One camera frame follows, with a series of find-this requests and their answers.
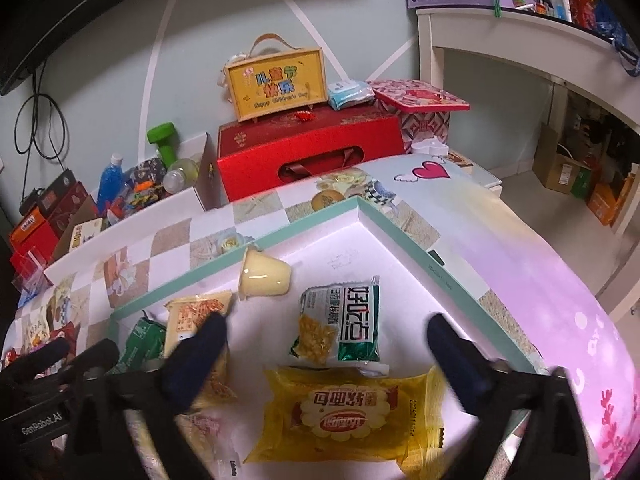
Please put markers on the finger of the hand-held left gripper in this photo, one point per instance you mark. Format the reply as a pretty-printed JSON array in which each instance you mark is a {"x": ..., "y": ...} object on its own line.
[
  {"x": 95, "y": 357},
  {"x": 40, "y": 360}
]

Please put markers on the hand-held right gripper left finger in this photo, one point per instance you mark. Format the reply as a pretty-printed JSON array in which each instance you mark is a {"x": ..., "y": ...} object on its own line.
[{"x": 195, "y": 365}]

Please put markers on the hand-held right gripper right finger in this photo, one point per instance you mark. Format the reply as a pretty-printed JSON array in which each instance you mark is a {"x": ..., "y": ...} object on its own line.
[{"x": 455, "y": 365}]

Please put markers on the cream orange bread packet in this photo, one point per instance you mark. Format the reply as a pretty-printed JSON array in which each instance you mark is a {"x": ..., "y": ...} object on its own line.
[{"x": 192, "y": 310}]

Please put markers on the large clear bread bag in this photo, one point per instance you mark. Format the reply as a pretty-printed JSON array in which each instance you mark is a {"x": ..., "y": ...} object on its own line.
[{"x": 205, "y": 435}]

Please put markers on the yellow pudding cup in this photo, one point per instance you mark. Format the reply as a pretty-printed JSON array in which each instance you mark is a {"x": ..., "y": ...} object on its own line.
[{"x": 265, "y": 277}]

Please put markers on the teal shallow tray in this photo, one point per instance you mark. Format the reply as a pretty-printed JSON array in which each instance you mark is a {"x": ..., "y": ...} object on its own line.
[{"x": 400, "y": 260}]

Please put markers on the white green corn snack packet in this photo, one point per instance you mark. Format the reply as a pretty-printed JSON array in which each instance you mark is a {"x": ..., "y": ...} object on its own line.
[{"x": 345, "y": 320}]

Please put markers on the yellow bread packet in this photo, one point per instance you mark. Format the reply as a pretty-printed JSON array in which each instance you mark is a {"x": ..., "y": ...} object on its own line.
[{"x": 345, "y": 425}]

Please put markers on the clear acrylic box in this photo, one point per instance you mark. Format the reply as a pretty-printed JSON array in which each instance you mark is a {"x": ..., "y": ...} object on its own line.
[{"x": 30, "y": 272}]

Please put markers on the red cardboard box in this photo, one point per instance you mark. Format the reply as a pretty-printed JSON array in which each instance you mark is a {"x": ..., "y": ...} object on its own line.
[{"x": 30, "y": 247}]

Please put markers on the yellow white small box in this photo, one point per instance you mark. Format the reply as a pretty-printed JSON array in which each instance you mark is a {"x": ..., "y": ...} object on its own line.
[{"x": 82, "y": 235}]

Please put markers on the white storage box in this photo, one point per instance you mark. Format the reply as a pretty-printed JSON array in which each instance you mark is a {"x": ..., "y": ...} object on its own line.
[{"x": 125, "y": 225}]

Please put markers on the orange flat box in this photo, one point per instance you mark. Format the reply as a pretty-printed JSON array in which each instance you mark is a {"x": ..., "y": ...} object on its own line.
[{"x": 27, "y": 222}]

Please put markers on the black power adapter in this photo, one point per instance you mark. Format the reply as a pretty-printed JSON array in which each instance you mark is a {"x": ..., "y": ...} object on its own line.
[{"x": 30, "y": 200}]

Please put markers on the red and black boxes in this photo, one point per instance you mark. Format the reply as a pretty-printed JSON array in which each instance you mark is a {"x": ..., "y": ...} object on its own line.
[{"x": 55, "y": 192}]

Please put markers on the blue bottle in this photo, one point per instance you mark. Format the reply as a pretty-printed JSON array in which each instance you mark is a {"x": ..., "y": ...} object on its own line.
[{"x": 110, "y": 182}]

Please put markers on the colourful toy heap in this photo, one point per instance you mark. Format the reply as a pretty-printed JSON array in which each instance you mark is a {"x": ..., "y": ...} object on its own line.
[{"x": 145, "y": 185}]

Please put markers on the clear plastic bottle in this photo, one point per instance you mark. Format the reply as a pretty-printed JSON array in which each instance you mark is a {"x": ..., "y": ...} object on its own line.
[{"x": 180, "y": 172}]

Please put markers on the white heart-shaped dish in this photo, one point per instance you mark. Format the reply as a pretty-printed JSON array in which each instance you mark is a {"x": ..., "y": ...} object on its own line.
[{"x": 429, "y": 147}]

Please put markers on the orange carton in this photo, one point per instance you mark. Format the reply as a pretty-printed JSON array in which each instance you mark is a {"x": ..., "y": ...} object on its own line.
[{"x": 602, "y": 202}]

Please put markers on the brown cardboard carton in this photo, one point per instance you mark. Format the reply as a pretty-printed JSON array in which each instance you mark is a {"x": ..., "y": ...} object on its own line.
[{"x": 560, "y": 170}]

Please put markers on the green dumbbell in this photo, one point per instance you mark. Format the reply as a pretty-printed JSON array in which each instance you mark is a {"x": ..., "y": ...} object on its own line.
[{"x": 161, "y": 135}]

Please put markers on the large red gift box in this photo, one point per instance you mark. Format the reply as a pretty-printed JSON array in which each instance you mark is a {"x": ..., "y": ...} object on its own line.
[{"x": 320, "y": 132}]

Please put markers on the red patterned lidded box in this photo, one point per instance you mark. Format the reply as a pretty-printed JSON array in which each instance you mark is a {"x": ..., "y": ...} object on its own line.
[{"x": 425, "y": 97}]

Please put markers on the yellow carry box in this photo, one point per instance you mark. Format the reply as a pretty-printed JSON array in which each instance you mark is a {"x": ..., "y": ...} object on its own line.
[{"x": 272, "y": 85}]

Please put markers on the tissue packet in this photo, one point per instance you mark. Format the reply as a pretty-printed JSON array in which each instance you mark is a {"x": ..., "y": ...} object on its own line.
[{"x": 350, "y": 94}]

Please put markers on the white desk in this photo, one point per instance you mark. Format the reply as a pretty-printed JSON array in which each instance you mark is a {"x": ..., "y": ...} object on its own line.
[{"x": 500, "y": 25}]

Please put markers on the black television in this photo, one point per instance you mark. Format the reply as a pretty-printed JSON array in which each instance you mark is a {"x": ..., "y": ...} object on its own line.
[{"x": 60, "y": 15}]

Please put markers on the pile of colourful sundries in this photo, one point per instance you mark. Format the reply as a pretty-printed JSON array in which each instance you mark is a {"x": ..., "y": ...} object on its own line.
[{"x": 580, "y": 5}]

